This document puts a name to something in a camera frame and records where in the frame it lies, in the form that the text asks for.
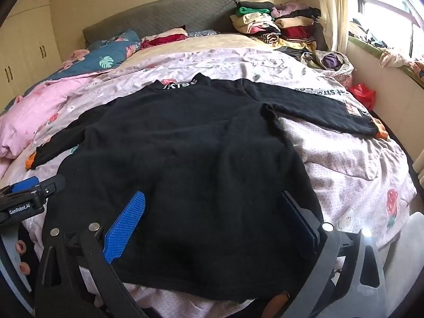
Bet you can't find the floral bag of clothes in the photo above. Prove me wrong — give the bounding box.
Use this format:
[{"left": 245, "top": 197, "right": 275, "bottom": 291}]
[{"left": 300, "top": 50, "right": 355, "bottom": 83}]

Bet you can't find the black sweater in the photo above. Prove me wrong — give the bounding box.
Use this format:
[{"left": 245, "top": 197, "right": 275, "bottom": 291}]
[{"left": 26, "top": 76, "right": 389, "bottom": 303}]

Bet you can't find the pink strawberry print bedsheet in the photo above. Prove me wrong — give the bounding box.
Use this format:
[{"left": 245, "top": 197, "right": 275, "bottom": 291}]
[{"left": 0, "top": 47, "right": 417, "bottom": 318}]

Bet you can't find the pink quilt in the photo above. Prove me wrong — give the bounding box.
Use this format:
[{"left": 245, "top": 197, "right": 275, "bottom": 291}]
[{"left": 0, "top": 78, "right": 96, "bottom": 160}]

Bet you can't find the pile of folded clothes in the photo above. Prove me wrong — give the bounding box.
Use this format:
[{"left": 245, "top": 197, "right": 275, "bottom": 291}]
[{"left": 231, "top": 2, "right": 327, "bottom": 54}]

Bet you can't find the cream curtain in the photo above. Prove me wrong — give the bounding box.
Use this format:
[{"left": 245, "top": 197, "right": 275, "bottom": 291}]
[{"left": 316, "top": 0, "right": 352, "bottom": 54}]

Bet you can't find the red cloth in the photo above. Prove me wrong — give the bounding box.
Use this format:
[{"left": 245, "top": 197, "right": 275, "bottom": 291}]
[{"left": 141, "top": 28, "right": 189, "bottom": 50}]

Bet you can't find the heap of loose clothes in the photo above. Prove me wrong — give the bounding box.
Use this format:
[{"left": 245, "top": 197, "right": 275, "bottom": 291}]
[{"left": 348, "top": 20, "right": 424, "bottom": 80}]

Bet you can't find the beige blanket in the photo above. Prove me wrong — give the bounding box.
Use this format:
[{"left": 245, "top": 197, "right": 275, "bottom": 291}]
[{"left": 109, "top": 32, "right": 275, "bottom": 73}]

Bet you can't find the green windowsill mat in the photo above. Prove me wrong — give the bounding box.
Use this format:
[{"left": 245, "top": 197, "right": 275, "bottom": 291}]
[{"left": 348, "top": 36, "right": 424, "bottom": 88}]

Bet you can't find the person's left hand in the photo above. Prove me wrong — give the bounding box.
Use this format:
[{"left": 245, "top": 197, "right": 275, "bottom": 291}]
[{"left": 15, "top": 239, "right": 31, "bottom": 276}]

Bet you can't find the cream wardrobe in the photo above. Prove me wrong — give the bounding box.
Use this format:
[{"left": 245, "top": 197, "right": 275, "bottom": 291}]
[{"left": 0, "top": 0, "right": 63, "bottom": 110}]

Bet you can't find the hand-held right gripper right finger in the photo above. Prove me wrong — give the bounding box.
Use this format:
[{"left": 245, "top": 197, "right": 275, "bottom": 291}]
[{"left": 279, "top": 190, "right": 389, "bottom": 318}]

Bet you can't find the grey padded headboard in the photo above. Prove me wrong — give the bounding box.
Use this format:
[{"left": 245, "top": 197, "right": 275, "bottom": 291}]
[{"left": 82, "top": 0, "right": 240, "bottom": 48}]

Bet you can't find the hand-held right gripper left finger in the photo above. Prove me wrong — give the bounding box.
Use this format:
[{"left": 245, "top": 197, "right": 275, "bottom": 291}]
[{"left": 35, "top": 190, "right": 149, "bottom": 318}]

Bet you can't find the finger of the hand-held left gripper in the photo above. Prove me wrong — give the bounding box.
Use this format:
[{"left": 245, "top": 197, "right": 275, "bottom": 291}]
[
  {"left": 0, "top": 176, "right": 40, "bottom": 196},
  {"left": 31, "top": 174, "right": 66, "bottom": 206}
]

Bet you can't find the red plastic bag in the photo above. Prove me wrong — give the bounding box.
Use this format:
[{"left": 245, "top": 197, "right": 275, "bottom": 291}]
[{"left": 349, "top": 84, "right": 376, "bottom": 110}]

